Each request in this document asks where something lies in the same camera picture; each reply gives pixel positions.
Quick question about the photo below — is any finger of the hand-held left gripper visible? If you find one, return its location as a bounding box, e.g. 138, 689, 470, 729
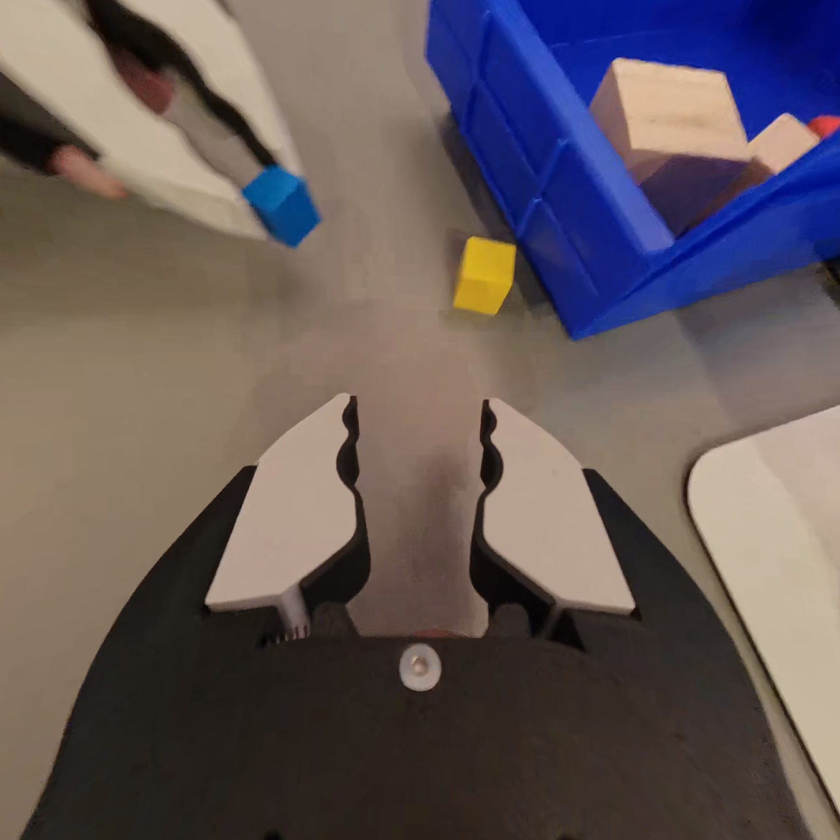
85, 0, 304, 183
0, 0, 271, 240

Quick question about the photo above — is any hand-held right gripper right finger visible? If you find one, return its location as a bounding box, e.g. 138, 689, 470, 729
469, 397, 637, 636

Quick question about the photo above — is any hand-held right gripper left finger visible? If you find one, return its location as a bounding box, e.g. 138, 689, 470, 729
205, 392, 372, 641

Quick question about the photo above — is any small blue cube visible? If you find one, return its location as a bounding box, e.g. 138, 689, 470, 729
241, 164, 322, 249

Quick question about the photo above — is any yellow block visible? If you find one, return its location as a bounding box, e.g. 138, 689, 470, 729
453, 236, 517, 317

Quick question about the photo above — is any large blue box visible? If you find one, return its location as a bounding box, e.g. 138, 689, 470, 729
425, 0, 840, 341

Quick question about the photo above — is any large wooden cube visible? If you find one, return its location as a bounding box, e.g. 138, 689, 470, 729
696, 113, 821, 224
588, 58, 750, 237

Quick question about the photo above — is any person's left hand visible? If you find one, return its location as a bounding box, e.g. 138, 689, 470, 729
52, 51, 175, 201

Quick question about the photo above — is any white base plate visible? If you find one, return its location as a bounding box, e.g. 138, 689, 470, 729
686, 403, 840, 798

